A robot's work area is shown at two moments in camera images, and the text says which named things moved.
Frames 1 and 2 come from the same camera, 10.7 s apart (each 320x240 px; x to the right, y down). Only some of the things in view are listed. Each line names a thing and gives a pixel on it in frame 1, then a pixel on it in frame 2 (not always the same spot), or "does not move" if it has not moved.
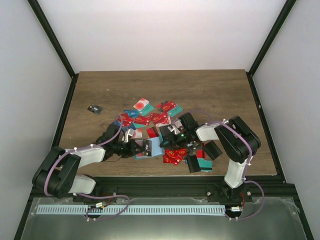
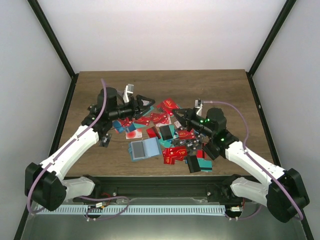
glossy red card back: [152, 132] does not move
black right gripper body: [178, 142] -> [194, 121]
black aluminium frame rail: [271, 187] does not move
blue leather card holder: [152, 148] does not move
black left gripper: [133, 146] -> [136, 108]
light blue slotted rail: [154, 209] does not move
